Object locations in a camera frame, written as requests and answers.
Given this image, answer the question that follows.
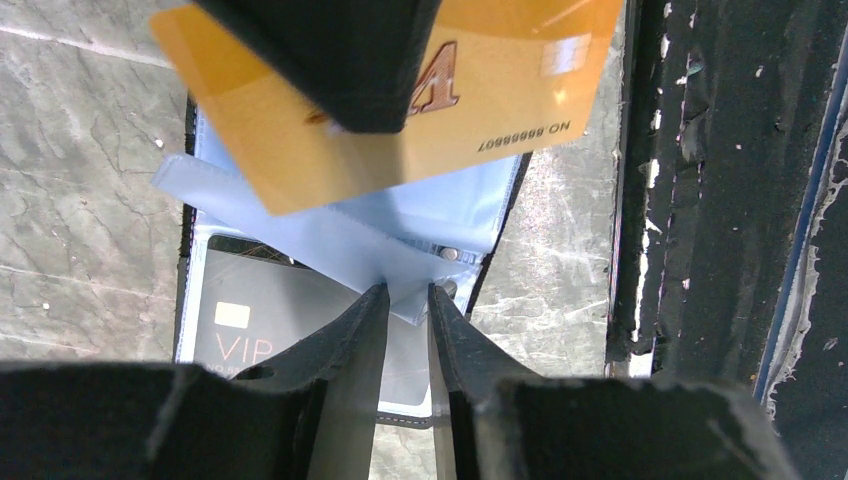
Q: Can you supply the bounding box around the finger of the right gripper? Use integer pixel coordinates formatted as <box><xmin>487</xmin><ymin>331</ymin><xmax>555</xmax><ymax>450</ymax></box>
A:
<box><xmin>198</xmin><ymin>0</ymin><xmax>440</xmax><ymax>134</ymax></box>

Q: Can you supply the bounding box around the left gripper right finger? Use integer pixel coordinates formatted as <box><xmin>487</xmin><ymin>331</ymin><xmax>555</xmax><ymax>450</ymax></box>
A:
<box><xmin>427</xmin><ymin>285</ymin><xmax>798</xmax><ymax>479</ymax></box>

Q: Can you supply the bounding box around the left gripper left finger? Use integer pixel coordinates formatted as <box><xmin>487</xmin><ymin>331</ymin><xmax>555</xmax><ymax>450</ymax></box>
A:
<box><xmin>1</xmin><ymin>285</ymin><xmax>389</xmax><ymax>479</ymax></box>

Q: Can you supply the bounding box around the black VIP credit card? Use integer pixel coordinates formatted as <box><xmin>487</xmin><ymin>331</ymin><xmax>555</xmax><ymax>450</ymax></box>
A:
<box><xmin>177</xmin><ymin>234</ymin><xmax>430</xmax><ymax>417</ymax></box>

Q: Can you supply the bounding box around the orange VIP credit card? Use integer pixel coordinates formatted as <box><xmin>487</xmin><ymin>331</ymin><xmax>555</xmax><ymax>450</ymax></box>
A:
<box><xmin>151</xmin><ymin>1</ymin><xmax>621</xmax><ymax>215</ymax></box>

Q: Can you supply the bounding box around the black leather card holder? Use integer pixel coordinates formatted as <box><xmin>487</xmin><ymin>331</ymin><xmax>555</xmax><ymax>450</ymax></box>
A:
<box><xmin>153</xmin><ymin>102</ymin><xmax>529</xmax><ymax>430</ymax></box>

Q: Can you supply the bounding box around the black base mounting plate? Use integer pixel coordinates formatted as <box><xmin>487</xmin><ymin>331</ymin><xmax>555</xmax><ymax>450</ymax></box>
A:
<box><xmin>606</xmin><ymin>1</ymin><xmax>847</xmax><ymax>479</ymax></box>

